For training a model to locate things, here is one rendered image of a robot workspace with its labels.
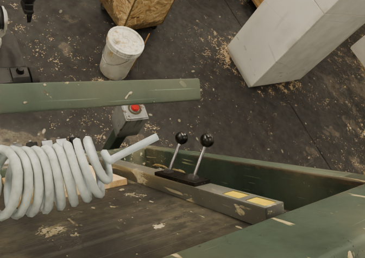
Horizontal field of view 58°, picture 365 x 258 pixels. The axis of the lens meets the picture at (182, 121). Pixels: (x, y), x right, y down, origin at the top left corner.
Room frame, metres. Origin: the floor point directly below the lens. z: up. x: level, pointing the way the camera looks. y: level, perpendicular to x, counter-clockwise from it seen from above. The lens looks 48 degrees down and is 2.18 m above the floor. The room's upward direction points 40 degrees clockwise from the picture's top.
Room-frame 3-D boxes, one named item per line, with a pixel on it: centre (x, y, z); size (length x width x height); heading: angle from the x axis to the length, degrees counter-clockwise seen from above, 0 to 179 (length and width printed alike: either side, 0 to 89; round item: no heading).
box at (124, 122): (0.97, 0.21, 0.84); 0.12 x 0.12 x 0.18; 55
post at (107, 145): (0.97, 0.21, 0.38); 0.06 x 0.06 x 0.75; 55
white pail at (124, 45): (1.88, 0.74, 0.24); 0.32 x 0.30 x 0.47; 150
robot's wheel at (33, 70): (1.21, 1.00, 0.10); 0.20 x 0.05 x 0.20; 60
